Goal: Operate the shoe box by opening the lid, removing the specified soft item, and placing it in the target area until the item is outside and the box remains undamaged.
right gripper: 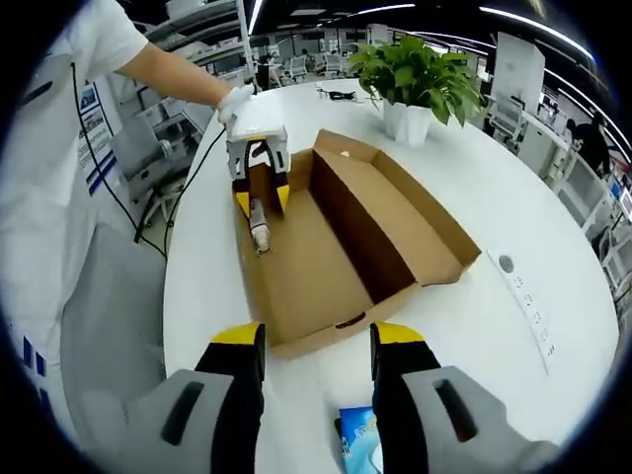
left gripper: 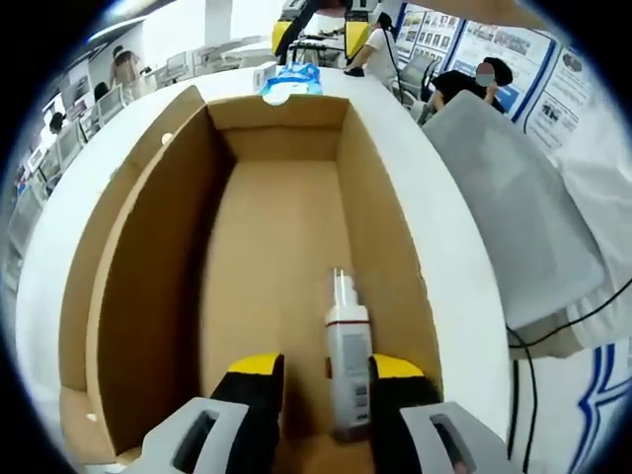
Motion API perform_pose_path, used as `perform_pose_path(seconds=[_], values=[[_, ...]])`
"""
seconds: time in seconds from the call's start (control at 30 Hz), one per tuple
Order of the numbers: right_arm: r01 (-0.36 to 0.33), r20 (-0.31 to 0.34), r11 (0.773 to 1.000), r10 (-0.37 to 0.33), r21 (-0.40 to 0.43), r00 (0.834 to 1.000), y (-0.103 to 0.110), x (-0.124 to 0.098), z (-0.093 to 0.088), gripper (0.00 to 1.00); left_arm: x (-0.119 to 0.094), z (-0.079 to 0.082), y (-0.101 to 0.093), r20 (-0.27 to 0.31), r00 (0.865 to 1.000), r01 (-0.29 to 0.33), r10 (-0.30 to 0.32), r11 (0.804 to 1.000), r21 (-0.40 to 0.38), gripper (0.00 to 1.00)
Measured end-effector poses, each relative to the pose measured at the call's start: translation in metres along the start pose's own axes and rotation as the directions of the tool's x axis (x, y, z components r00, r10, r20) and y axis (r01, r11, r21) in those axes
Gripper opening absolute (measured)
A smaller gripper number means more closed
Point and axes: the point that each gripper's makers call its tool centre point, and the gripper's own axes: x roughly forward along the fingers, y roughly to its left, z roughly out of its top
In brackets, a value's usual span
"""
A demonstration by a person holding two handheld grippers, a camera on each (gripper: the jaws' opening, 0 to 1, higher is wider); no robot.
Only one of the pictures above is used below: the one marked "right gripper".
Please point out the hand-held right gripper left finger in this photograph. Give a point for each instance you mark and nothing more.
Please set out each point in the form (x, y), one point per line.
(232, 395)

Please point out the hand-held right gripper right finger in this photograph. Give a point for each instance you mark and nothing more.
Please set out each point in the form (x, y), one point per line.
(405, 395)

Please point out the white table socket panel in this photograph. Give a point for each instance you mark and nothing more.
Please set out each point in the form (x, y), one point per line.
(528, 306)

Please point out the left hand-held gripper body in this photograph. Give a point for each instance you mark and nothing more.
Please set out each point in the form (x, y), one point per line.
(261, 123)

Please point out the person's left hand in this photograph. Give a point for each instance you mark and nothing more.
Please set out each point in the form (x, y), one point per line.
(234, 101)

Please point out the blue wet wipes pack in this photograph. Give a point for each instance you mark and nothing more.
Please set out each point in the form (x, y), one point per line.
(358, 439)

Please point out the green potted plant white pot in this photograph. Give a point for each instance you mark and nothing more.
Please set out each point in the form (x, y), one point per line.
(415, 74)

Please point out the brown cardboard shoe box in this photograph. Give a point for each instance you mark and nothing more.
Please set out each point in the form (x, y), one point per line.
(306, 276)

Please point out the small clear bottle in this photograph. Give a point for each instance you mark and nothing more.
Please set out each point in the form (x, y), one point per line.
(259, 227)

